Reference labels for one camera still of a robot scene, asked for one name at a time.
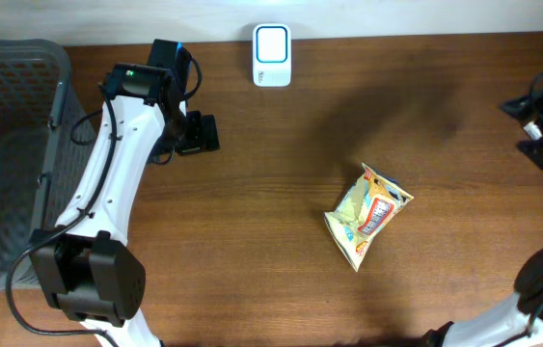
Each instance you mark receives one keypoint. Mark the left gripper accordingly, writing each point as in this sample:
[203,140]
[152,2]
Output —
[203,134]

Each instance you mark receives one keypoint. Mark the yellow chips bag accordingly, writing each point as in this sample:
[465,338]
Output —
[367,207]

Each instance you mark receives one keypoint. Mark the orange tissue pack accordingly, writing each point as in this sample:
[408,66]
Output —
[533,131]

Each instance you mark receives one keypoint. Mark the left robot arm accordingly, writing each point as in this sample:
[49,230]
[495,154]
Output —
[83,265]

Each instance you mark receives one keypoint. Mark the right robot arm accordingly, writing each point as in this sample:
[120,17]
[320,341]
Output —
[517,320]

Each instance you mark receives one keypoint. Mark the white barcode scanner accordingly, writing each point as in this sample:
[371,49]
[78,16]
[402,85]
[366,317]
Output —
[271,55]

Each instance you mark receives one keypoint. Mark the grey plastic basket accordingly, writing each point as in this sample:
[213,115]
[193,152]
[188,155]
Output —
[44,142]

